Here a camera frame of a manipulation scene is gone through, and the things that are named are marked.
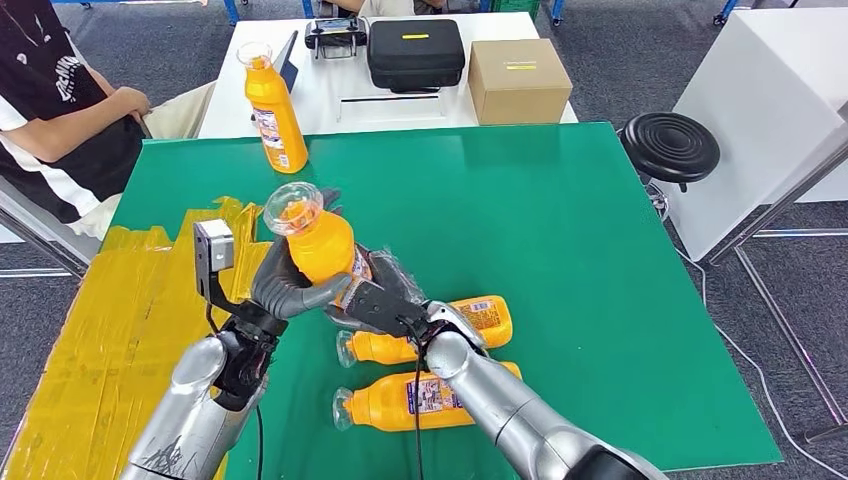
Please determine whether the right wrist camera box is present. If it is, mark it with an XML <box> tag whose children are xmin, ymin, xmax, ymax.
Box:
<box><xmin>339</xmin><ymin>276</ymin><xmax>432</xmax><ymax>340</ymax></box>

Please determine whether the white cable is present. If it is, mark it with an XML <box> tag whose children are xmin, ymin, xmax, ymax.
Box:
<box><xmin>672</xmin><ymin>241</ymin><xmax>848</xmax><ymax>480</ymax></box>

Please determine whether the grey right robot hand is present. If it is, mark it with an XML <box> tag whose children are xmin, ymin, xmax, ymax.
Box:
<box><xmin>323</xmin><ymin>248</ymin><xmax>430</xmax><ymax>336</ymax></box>

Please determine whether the orange detergent bottle clear cap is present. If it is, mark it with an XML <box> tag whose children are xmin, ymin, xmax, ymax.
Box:
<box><xmin>236</xmin><ymin>40</ymin><xmax>310</xmax><ymax>176</ymax></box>
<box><xmin>331</xmin><ymin>361</ymin><xmax>525</xmax><ymax>435</ymax></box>
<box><xmin>262</xmin><ymin>181</ymin><xmax>374</xmax><ymax>309</ymax></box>
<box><xmin>335</xmin><ymin>295</ymin><xmax>515</xmax><ymax>370</ymax></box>

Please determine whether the blue folio tablet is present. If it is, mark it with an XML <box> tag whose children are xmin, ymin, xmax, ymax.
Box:
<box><xmin>273</xmin><ymin>29</ymin><xmax>300</xmax><ymax>94</ymax></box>

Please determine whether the person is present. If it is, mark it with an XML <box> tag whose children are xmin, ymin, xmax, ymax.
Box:
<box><xmin>317</xmin><ymin>0</ymin><xmax>448</xmax><ymax>19</ymax></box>
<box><xmin>0</xmin><ymin>0</ymin><xmax>219</xmax><ymax>241</ymax></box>

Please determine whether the black remote controller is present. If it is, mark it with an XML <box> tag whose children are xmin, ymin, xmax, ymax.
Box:
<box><xmin>303</xmin><ymin>17</ymin><xmax>370</xmax><ymax>61</ymax></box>

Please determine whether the person's hand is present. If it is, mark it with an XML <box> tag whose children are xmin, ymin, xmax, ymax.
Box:
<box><xmin>112</xmin><ymin>86</ymin><xmax>153</xmax><ymax>125</ymax></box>

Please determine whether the black round stool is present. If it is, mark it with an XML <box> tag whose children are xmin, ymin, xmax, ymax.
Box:
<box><xmin>617</xmin><ymin>111</ymin><xmax>722</xmax><ymax>195</ymax></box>

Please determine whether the cardboard box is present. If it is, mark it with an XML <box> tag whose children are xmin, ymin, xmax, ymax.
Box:
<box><xmin>467</xmin><ymin>38</ymin><xmax>574</xmax><ymax>126</ymax></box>

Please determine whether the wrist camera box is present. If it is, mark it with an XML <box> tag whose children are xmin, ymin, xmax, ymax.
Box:
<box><xmin>339</xmin><ymin>276</ymin><xmax>432</xmax><ymax>340</ymax></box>
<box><xmin>192</xmin><ymin>218</ymin><xmax>256</xmax><ymax>323</ymax></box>

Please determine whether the yellow taped plastic sheet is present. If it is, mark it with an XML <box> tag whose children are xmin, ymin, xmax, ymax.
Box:
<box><xmin>3</xmin><ymin>195</ymin><xmax>280</xmax><ymax>480</ymax></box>

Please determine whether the green plastic crate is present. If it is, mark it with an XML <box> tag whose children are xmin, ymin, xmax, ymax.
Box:
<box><xmin>490</xmin><ymin>0</ymin><xmax>541</xmax><ymax>18</ymax></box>

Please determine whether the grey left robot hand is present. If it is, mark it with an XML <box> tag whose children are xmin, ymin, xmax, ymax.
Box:
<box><xmin>250</xmin><ymin>237</ymin><xmax>354</xmax><ymax>323</ymax></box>

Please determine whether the black carrying case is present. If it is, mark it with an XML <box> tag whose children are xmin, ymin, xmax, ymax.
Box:
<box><xmin>366</xmin><ymin>18</ymin><xmax>467</xmax><ymax>95</ymax></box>

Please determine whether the silver metal frame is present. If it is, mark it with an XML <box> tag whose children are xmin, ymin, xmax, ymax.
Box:
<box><xmin>0</xmin><ymin>178</ymin><xmax>91</xmax><ymax>280</ymax></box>
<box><xmin>703</xmin><ymin>99</ymin><xmax>848</xmax><ymax>444</ymax></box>

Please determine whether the white table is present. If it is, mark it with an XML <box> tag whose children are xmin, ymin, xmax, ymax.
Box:
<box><xmin>197</xmin><ymin>11</ymin><xmax>580</xmax><ymax>140</ymax></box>

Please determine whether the white cabinet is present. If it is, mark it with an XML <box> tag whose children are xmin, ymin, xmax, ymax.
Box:
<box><xmin>655</xmin><ymin>6</ymin><xmax>848</xmax><ymax>263</ymax></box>

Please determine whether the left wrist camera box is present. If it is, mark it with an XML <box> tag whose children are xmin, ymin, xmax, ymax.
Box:
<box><xmin>192</xmin><ymin>218</ymin><xmax>256</xmax><ymax>323</ymax></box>

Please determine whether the clear plastic film wrap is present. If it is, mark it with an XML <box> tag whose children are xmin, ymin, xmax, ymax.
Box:
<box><xmin>367</xmin><ymin>246</ymin><xmax>429</xmax><ymax>306</ymax></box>

